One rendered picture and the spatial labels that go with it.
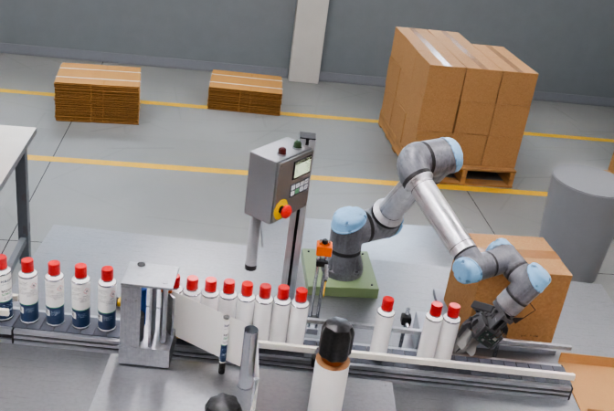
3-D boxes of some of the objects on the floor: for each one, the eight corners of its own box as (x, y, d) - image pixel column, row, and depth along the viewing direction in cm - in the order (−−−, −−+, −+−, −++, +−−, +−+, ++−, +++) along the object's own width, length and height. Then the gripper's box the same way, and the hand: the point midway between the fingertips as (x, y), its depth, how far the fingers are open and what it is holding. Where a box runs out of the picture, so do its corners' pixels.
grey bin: (543, 288, 443) (571, 194, 417) (516, 248, 485) (540, 161, 459) (615, 291, 450) (647, 200, 424) (583, 252, 491) (610, 166, 465)
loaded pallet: (513, 188, 572) (543, 76, 535) (408, 182, 559) (431, 67, 522) (464, 130, 680) (486, 33, 642) (376, 123, 666) (393, 24, 629)
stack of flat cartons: (54, 121, 583) (53, 82, 570) (61, 98, 630) (61, 61, 617) (138, 124, 597) (139, 87, 583) (140, 101, 643) (141, 67, 630)
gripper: (497, 310, 209) (447, 358, 216) (521, 325, 211) (470, 374, 218) (491, 292, 216) (442, 340, 224) (513, 308, 219) (464, 354, 226)
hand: (457, 348), depth 223 cm, fingers closed, pressing on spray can
